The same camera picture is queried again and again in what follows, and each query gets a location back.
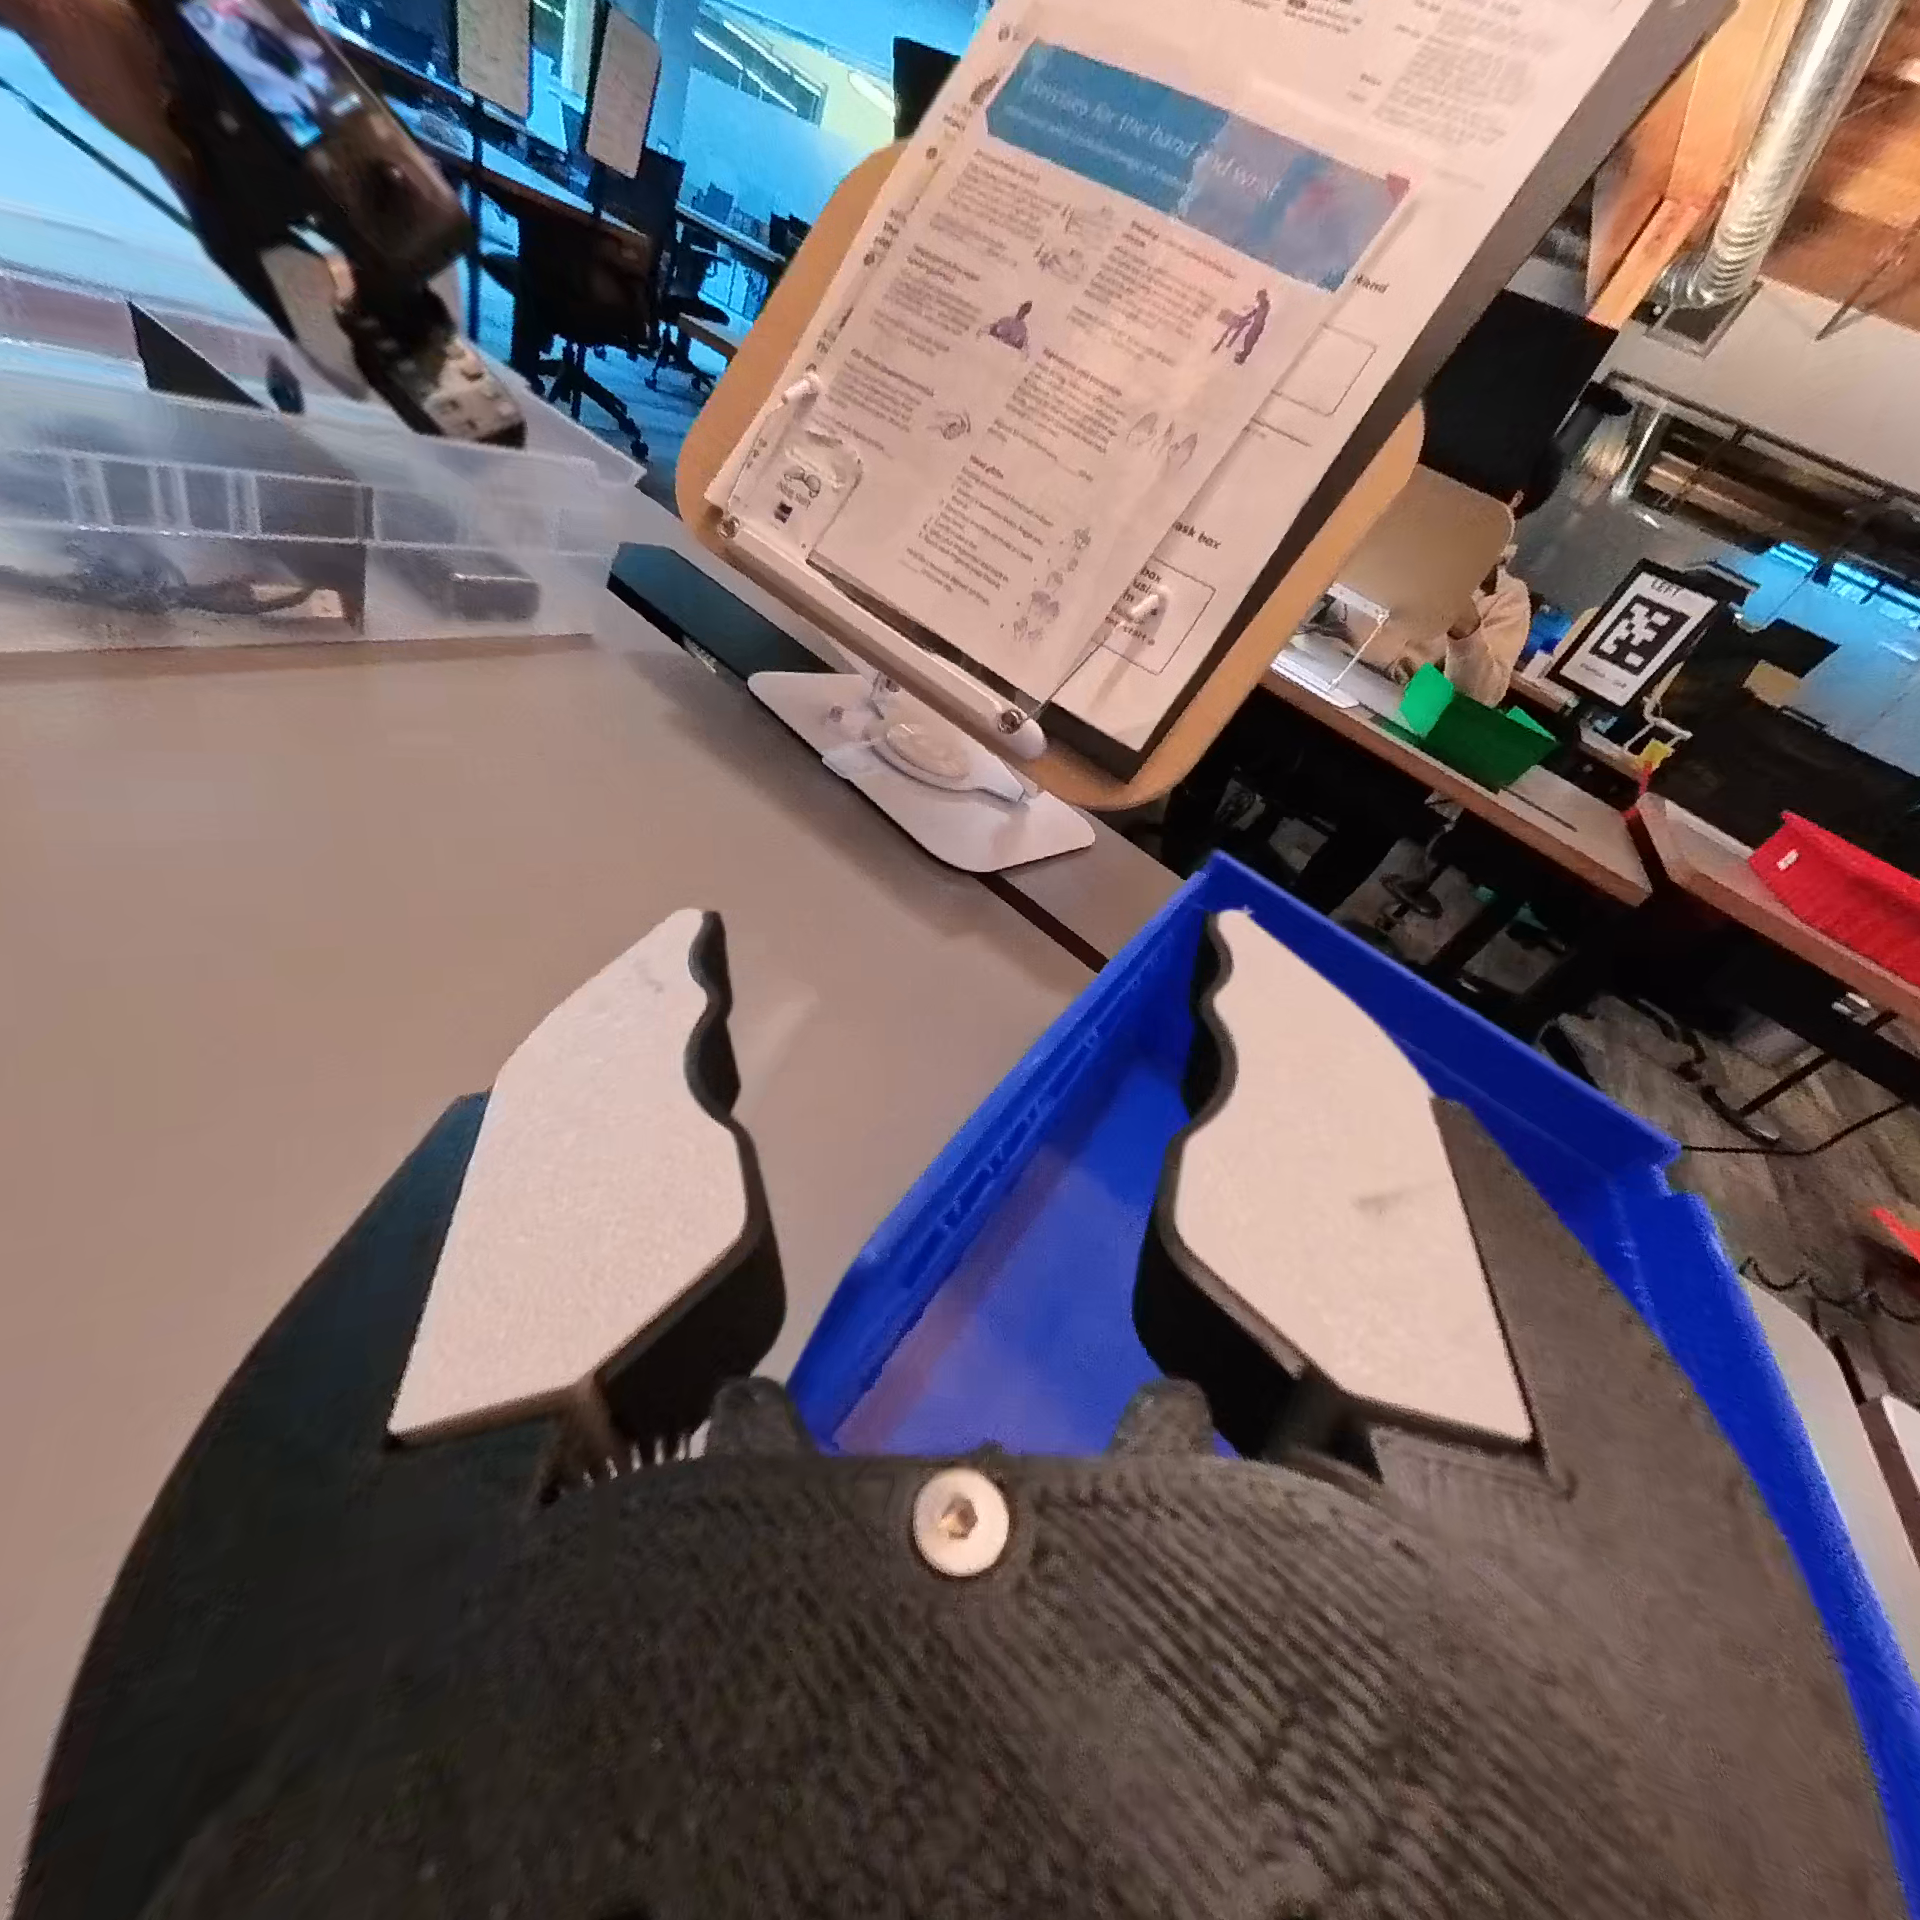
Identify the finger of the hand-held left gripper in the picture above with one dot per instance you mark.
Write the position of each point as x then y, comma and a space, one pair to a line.
317, 317
451, 390

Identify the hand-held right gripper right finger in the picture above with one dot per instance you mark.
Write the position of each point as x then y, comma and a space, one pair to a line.
1336, 1215

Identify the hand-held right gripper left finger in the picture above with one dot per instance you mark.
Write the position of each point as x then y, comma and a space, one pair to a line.
600, 1185

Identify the clear plastic organizer tray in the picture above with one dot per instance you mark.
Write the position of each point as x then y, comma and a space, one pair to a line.
493, 480

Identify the blue plastic bin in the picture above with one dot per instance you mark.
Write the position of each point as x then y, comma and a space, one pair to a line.
1036, 1243

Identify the wooden background desk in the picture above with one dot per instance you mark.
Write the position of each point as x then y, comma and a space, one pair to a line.
1770, 914
1516, 818

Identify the grey desk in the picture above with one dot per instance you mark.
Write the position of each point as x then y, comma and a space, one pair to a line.
299, 840

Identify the person's left hand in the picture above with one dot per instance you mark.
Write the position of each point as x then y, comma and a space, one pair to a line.
120, 61

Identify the black triangular piece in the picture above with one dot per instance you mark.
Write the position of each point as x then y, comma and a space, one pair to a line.
181, 368

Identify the black office chair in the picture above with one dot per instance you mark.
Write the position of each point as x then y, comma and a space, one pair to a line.
586, 285

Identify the black rectangular box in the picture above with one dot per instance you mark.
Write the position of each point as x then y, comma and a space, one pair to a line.
481, 589

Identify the black flat panel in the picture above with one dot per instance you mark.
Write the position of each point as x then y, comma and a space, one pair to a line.
704, 600

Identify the green plastic bin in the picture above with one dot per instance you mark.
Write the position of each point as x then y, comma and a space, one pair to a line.
1469, 735

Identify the red floor object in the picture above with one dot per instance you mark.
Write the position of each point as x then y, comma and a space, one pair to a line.
1897, 1232

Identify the instruction sheet with blue header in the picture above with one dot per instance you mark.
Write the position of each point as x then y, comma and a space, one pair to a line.
1050, 405

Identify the red plastic bin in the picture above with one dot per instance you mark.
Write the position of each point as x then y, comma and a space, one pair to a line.
1844, 885

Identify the wooden document stand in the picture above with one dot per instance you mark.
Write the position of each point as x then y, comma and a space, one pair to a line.
1290, 600

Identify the black-and-white marker tag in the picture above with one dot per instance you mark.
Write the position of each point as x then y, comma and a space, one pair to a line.
1635, 630

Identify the large white instruction board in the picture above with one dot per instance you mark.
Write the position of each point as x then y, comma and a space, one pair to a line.
1440, 165

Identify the silver ventilation duct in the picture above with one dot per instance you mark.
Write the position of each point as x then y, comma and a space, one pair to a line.
1785, 136

